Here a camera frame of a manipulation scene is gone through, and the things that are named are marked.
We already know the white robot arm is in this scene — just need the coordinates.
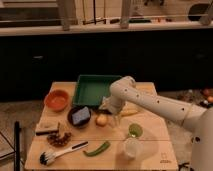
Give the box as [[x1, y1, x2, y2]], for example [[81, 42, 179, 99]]
[[100, 76, 213, 171]]

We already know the green plastic tray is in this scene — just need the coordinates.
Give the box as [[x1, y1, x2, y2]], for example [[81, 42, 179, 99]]
[[72, 75, 121, 108]]

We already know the green chili pepper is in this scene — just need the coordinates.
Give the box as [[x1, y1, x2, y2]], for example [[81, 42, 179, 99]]
[[83, 141, 111, 157]]

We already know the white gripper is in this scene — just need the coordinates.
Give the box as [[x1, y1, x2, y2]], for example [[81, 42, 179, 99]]
[[99, 96, 124, 126]]

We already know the blue sponge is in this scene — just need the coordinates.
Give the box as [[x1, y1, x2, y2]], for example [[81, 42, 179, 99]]
[[72, 107, 90, 126]]

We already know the green round lid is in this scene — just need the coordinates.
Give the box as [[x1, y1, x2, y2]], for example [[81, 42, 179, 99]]
[[129, 123, 143, 138]]

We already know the orange bowl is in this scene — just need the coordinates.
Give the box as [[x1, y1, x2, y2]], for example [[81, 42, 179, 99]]
[[44, 89, 69, 112]]

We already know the wooden block with black handle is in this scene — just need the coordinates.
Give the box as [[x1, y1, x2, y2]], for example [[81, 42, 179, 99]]
[[35, 122, 60, 135]]

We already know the white paper cup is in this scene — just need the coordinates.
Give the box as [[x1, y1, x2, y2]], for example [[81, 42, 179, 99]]
[[122, 137, 142, 160]]

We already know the dark bowl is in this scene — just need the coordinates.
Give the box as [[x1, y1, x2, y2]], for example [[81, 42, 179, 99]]
[[67, 106, 91, 128]]

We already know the white dish brush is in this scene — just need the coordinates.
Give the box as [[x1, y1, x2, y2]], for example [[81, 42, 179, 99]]
[[39, 141, 88, 166]]

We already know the black stand left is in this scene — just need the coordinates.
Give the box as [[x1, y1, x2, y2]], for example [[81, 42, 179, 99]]
[[14, 121, 20, 171]]

